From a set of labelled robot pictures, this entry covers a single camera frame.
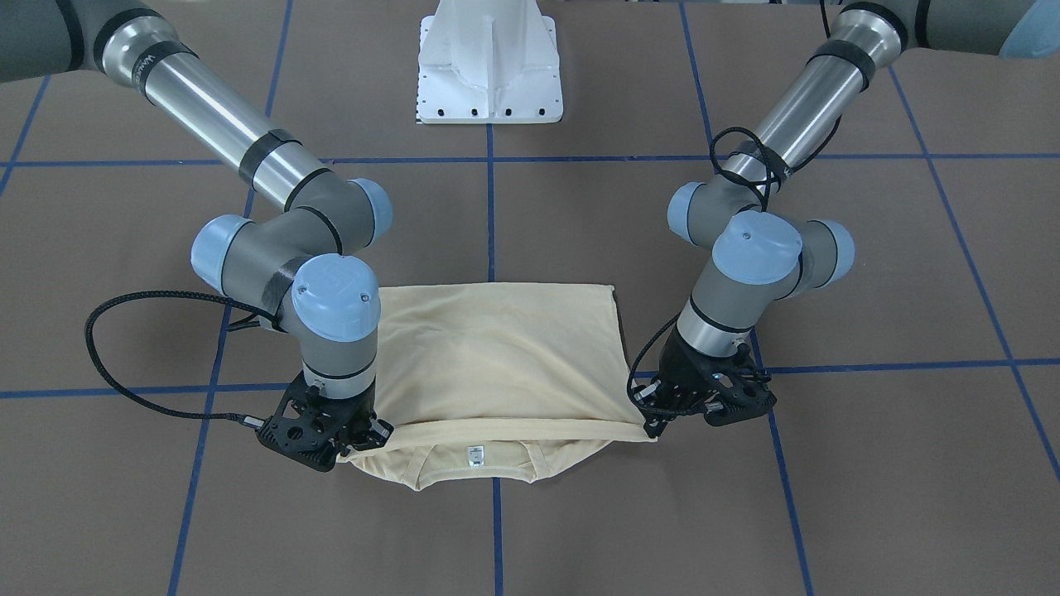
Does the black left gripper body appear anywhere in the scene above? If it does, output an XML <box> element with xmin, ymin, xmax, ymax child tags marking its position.
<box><xmin>634</xmin><ymin>331</ymin><xmax>777</xmax><ymax>427</ymax></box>

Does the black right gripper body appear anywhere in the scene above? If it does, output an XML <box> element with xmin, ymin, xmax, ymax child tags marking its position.
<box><xmin>301</xmin><ymin>385</ymin><xmax>381</xmax><ymax>452</ymax></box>

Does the cream printed long-sleeve shirt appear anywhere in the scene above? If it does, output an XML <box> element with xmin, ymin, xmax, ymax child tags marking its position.
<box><xmin>340</xmin><ymin>282</ymin><xmax>648</xmax><ymax>491</ymax></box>

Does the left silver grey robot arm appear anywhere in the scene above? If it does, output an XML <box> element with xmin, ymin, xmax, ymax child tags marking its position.
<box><xmin>753</xmin><ymin>50</ymin><xmax>1058</xmax><ymax>458</ymax></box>

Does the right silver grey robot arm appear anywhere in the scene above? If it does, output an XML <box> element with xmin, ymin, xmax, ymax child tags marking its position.
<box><xmin>2</xmin><ymin>1</ymin><xmax>393</xmax><ymax>470</ymax></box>

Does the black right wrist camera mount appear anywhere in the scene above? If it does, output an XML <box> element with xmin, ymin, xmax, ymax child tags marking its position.
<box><xmin>255</xmin><ymin>373</ymin><xmax>340</xmax><ymax>472</ymax></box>

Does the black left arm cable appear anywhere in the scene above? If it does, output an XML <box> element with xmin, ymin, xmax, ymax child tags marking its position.
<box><xmin>709</xmin><ymin>126</ymin><xmax>796</xmax><ymax>212</ymax></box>

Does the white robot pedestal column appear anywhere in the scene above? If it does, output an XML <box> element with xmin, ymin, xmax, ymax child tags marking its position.
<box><xmin>416</xmin><ymin>1</ymin><xmax>564</xmax><ymax>125</ymax></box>

